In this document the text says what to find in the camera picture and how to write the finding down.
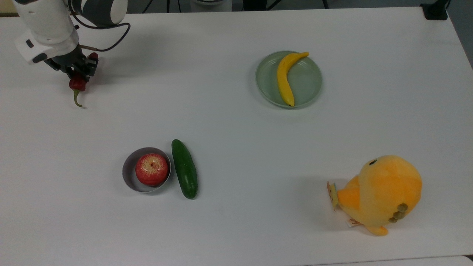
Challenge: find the red chili pepper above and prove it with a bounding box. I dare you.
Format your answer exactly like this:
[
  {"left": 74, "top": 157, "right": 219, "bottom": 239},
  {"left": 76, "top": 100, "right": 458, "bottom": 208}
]
[{"left": 69, "top": 52, "right": 99, "bottom": 108}]

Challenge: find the red apple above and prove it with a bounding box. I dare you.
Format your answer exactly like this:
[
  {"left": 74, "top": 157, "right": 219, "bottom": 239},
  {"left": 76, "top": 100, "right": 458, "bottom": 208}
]
[{"left": 135, "top": 153, "right": 170, "bottom": 187}]

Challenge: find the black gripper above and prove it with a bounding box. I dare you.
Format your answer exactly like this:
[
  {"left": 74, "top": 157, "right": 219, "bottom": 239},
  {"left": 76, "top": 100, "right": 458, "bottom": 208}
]
[{"left": 44, "top": 44, "right": 99, "bottom": 81}]

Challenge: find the small grey metal bowl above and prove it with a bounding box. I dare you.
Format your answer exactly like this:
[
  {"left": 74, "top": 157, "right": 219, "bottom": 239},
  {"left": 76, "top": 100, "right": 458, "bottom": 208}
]
[{"left": 122, "top": 147, "right": 172, "bottom": 193}]

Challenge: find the orange plush toy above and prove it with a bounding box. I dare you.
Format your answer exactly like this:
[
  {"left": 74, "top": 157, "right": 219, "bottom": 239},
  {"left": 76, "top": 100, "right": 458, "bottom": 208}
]
[{"left": 327, "top": 155, "right": 423, "bottom": 237}]

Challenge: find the pale green plastic plate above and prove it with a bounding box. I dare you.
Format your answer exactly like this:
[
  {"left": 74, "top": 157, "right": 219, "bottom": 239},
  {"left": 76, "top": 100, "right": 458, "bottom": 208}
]
[{"left": 255, "top": 51, "right": 323, "bottom": 109}]

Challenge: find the paper hang tag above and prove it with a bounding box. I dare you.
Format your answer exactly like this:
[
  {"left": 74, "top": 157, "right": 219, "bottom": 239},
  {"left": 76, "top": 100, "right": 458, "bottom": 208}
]
[{"left": 327, "top": 181, "right": 339, "bottom": 212}]

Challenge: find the black stand base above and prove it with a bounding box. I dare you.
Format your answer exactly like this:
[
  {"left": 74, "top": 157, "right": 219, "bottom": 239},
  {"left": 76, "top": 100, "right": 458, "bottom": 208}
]
[{"left": 421, "top": 0, "right": 449, "bottom": 20}]

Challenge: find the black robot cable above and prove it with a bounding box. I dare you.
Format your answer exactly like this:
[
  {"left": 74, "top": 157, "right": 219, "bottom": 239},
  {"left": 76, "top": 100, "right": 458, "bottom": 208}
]
[{"left": 70, "top": 11, "right": 131, "bottom": 52}]

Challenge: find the green cucumber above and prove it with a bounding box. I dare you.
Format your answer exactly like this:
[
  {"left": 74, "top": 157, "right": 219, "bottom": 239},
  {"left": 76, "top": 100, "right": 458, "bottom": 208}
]
[{"left": 171, "top": 139, "right": 198, "bottom": 200}]

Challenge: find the yellow banana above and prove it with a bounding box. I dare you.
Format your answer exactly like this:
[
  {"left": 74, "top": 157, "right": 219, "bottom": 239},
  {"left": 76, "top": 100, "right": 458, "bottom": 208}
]
[{"left": 277, "top": 52, "right": 310, "bottom": 107}]

